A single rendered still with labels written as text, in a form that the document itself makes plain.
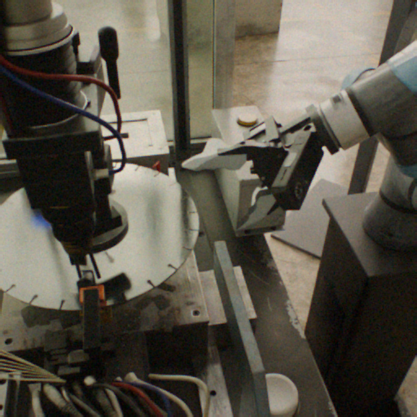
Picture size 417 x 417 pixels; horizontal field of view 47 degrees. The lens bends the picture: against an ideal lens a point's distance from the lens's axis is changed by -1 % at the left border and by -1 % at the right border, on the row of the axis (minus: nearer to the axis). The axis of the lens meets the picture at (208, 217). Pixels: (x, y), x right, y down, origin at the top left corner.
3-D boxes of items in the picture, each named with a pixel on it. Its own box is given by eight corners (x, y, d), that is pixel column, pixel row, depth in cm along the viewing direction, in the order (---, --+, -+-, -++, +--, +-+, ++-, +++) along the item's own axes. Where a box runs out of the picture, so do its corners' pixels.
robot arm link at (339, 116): (375, 147, 66) (351, 103, 61) (344, 163, 67) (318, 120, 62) (359, 119, 71) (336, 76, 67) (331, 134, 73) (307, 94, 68)
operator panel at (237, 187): (210, 161, 123) (211, 109, 113) (252, 157, 124) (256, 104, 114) (236, 237, 102) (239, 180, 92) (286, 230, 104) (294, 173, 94)
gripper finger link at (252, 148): (215, 166, 70) (274, 166, 71) (216, 173, 69) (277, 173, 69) (217, 138, 67) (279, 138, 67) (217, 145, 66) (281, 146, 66)
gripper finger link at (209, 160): (182, 149, 73) (243, 149, 73) (182, 172, 68) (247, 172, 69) (182, 131, 71) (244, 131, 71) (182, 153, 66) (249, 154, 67)
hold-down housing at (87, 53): (83, 176, 64) (52, 22, 50) (118, 175, 64) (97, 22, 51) (75, 202, 60) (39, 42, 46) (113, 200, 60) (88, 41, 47)
